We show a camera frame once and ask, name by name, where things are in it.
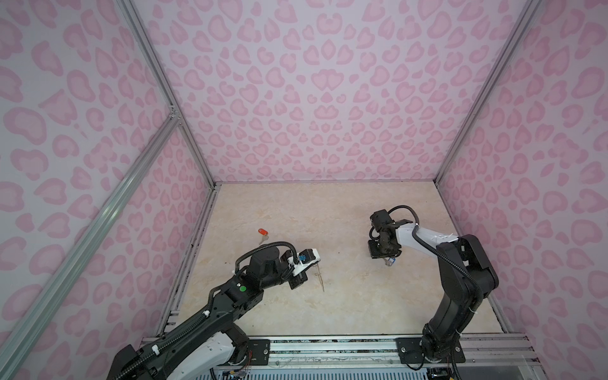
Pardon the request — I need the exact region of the key with red tag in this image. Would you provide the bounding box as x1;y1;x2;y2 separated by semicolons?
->
258;228;269;245

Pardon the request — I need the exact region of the diagonal aluminium frame bar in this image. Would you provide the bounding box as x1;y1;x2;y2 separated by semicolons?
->
1;116;180;379

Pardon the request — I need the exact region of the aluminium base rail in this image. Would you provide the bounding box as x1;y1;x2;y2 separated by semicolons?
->
127;333;538;380

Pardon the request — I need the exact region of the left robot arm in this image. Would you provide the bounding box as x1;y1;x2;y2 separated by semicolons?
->
108;242;321;379

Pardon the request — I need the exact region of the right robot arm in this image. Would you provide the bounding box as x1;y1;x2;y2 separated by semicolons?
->
368;205;499;371

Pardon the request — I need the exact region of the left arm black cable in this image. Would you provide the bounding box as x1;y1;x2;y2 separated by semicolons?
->
233;241;299;275

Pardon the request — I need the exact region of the metal perforated ring disc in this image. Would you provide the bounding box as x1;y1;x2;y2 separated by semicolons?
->
314;264;326;293

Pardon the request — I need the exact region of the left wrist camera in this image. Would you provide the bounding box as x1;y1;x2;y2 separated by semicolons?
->
288;249;321;277

